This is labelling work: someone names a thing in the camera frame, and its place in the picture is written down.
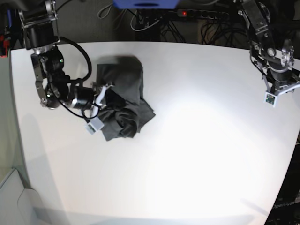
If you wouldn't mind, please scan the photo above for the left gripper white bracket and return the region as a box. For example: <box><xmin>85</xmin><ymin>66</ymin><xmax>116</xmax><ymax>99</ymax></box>
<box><xmin>262</xmin><ymin>68</ymin><xmax>300</xmax><ymax>96</ymax></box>

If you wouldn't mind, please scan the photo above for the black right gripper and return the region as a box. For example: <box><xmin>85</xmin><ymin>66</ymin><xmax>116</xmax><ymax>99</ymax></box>
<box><xmin>84</xmin><ymin>82</ymin><xmax>115</xmax><ymax>122</ymax></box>

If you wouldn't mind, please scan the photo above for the dark grey t-shirt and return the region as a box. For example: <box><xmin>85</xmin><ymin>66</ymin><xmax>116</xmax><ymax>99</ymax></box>
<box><xmin>96</xmin><ymin>56</ymin><xmax>155</xmax><ymax>141</ymax></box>

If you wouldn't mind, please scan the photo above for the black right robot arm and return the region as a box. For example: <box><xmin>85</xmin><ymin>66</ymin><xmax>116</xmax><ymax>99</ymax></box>
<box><xmin>0</xmin><ymin>0</ymin><xmax>114</xmax><ymax>124</ymax></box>

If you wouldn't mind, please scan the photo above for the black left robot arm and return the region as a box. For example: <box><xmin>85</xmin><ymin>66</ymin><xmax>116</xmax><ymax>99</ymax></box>
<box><xmin>236</xmin><ymin>0</ymin><xmax>300</xmax><ymax>97</ymax></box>

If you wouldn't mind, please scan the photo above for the blue plastic box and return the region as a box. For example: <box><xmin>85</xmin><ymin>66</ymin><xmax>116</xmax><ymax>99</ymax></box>
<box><xmin>113</xmin><ymin>0</ymin><xmax>179</xmax><ymax>9</ymax></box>

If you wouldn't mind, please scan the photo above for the red black clamp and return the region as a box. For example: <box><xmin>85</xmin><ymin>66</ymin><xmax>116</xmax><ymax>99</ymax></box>
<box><xmin>0</xmin><ymin>34</ymin><xmax>10</xmax><ymax>58</ymax></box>

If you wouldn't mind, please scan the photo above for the black power strip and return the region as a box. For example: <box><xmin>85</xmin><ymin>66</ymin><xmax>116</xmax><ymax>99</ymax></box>
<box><xmin>177</xmin><ymin>9</ymin><xmax>229</xmax><ymax>20</ymax></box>

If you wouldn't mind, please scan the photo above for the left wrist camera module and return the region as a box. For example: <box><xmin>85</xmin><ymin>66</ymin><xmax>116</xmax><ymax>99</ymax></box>
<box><xmin>264</xmin><ymin>92</ymin><xmax>278</xmax><ymax>107</ymax></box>

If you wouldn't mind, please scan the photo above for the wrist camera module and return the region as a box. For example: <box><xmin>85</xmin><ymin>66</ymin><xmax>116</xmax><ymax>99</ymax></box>
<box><xmin>86</xmin><ymin>118</ymin><xmax>104</xmax><ymax>135</ymax></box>
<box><xmin>264</xmin><ymin>92</ymin><xmax>278</xmax><ymax>107</ymax></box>

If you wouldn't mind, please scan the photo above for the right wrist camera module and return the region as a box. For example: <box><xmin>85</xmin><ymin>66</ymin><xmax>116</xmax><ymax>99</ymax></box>
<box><xmin>86</xmin><ymin>118</ymin><xmax>104</xmax><ymax>135</ymax></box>

